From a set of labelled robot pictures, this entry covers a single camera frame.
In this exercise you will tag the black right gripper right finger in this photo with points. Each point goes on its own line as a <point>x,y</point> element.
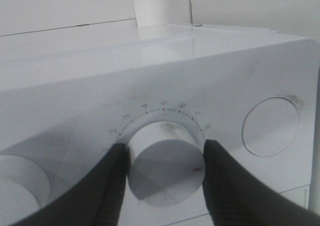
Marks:
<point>233,196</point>

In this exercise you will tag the upper white power knob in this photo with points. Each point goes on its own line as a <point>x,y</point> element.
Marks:
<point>25,188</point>

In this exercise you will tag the white microwave oven body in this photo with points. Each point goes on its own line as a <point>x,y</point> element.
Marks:
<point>67,96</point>

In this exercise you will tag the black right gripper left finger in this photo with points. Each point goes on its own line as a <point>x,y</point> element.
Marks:
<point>95,200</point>

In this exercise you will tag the white timer knob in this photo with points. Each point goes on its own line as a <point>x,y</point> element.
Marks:
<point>166,165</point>

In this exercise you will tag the round white door-release button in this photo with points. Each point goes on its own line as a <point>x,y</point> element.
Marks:
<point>270,127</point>

